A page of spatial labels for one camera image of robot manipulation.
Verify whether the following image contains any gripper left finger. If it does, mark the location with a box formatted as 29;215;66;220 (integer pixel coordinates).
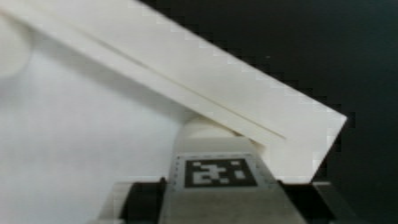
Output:
87;177;167;224

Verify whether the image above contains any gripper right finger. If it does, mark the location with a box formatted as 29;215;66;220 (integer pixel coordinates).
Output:
281;181;363;224

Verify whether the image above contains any white table leg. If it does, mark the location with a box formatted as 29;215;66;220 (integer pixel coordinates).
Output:
160;117;306;224

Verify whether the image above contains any white square tabletop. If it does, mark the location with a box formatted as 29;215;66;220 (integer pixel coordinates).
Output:
0;0;347;224

